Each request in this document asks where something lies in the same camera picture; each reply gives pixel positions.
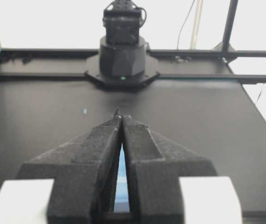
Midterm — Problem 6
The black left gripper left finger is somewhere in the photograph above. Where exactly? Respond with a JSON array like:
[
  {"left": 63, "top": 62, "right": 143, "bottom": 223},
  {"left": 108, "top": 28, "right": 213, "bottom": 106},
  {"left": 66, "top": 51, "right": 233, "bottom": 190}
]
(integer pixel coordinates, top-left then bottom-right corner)
[{"left": 16, "top": 112, "right": 122, "bottom": 224}]

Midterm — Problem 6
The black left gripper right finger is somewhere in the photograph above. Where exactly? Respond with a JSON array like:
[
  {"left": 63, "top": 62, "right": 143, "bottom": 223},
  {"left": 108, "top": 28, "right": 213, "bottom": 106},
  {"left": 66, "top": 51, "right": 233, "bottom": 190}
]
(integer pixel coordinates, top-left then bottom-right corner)
[{"left": 122, "top": 115, "right": 218, "bottom": 224}]

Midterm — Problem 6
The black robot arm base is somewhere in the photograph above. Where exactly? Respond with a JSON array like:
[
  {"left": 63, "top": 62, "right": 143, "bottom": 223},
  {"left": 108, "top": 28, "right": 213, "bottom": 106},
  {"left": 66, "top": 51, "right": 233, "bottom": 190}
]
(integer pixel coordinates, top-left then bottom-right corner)
[{"left": 85, "top": 0, "right": 159, "bottom": 88}]

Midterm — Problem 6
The blue towel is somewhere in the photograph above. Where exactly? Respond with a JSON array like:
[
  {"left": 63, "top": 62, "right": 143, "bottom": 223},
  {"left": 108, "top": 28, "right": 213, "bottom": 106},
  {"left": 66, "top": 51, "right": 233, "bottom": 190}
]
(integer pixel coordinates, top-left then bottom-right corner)
[{"left": 114, "top": 145, "right": 130, "bottom": 213}]

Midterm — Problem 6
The black metal frame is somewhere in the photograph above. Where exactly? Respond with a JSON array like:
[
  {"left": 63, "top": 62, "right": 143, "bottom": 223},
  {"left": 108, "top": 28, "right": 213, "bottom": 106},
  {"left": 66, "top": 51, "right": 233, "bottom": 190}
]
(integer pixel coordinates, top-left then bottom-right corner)
[{"left": 0, "top": 0, "right": 266, "bottom": 88}]

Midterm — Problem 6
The thin black cable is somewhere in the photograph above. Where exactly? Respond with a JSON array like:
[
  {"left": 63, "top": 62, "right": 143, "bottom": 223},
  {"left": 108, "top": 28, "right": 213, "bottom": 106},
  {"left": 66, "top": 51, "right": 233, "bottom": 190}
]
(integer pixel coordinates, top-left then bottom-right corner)
[{"left": 177, "top": 0, "right": 197, "bottom": 50}]

